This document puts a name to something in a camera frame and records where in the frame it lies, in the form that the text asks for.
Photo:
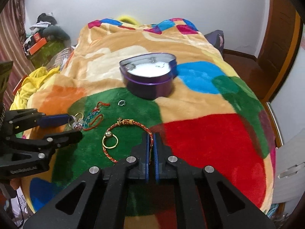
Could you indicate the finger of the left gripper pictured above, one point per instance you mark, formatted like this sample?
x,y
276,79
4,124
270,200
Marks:
x,y
47,121
64,138

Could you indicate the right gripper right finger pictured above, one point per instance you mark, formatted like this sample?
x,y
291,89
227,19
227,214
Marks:
x,y
159,156

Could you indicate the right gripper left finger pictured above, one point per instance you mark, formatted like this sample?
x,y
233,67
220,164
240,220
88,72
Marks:
x,y
144,157

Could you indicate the silver charm jewelry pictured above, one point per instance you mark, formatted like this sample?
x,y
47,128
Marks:
x,y
76,122

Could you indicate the purple heart-shaped jewelry tin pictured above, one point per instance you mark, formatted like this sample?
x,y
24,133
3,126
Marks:
x,y
149,80

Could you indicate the yellow cloth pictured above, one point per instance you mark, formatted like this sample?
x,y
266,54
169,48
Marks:
x,y
30,85

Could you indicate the green patterned box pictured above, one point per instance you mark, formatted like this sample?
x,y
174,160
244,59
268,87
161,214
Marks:
x,y
43,56

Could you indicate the orange box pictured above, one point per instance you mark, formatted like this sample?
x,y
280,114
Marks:
x,y
38,45

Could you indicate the pile of clothes and boxes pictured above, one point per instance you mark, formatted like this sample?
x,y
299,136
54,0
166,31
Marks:
x,y
46,28

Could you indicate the colourful patchwork fleece blanket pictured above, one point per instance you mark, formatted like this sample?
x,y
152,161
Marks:
x,y
211,116

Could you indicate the striped red curtain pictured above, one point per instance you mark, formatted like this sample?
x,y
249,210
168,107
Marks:
x,y
13,35

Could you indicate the yellow curved tube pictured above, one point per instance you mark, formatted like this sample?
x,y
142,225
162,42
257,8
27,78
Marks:
x,y
128,19

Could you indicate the white suitcase with stickers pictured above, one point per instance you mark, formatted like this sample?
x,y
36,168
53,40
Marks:
x,y
289,171

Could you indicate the brown wooden door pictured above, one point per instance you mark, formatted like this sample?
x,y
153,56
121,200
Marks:
x,y
280,46

